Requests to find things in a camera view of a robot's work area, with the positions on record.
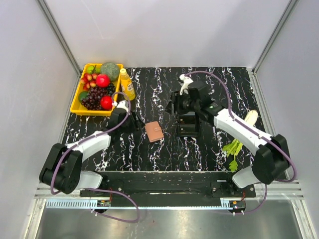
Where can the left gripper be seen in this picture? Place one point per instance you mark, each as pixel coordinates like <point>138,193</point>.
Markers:
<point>136,124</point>

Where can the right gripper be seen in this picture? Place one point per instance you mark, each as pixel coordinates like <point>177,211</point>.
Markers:
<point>176,99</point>

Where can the pink leather card holder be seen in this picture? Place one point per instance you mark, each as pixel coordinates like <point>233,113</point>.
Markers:
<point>154,131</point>

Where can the black card box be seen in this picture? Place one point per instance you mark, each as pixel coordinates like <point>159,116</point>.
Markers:
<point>188,125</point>

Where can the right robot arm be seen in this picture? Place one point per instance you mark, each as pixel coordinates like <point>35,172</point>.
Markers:
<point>271,155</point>

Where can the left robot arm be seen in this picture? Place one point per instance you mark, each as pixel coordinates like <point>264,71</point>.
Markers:
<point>62,170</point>

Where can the yellow juice bottle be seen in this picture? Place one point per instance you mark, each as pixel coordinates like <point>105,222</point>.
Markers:
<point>126,84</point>

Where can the red pomegranate lower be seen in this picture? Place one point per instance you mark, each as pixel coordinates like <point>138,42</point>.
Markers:
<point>106,103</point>

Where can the red pomegranate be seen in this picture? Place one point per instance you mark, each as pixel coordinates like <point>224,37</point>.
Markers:
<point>102,80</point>
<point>106,103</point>

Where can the small black grape bunch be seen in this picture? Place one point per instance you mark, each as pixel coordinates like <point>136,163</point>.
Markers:
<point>111,89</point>

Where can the dark purple grape bunch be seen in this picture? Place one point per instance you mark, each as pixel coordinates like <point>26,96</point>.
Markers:
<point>92,101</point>

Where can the red pomegranate upper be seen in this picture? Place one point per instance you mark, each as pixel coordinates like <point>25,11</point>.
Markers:
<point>102,80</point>

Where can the green melon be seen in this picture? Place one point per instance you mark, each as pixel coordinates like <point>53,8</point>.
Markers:
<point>110,69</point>

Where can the yellow plastic tray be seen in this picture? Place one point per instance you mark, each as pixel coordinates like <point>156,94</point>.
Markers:
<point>79,109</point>

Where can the small red fruit bunch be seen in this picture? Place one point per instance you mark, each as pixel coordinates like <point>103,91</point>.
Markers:
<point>88,81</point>

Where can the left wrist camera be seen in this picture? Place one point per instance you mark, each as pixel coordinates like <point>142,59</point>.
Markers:
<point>124,104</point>

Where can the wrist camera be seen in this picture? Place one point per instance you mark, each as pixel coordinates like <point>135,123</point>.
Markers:
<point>124,104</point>
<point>185,83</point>

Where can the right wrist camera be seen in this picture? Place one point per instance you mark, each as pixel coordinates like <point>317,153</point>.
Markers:
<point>185,83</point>

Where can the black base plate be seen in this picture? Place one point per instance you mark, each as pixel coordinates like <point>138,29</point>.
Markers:
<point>176,189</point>

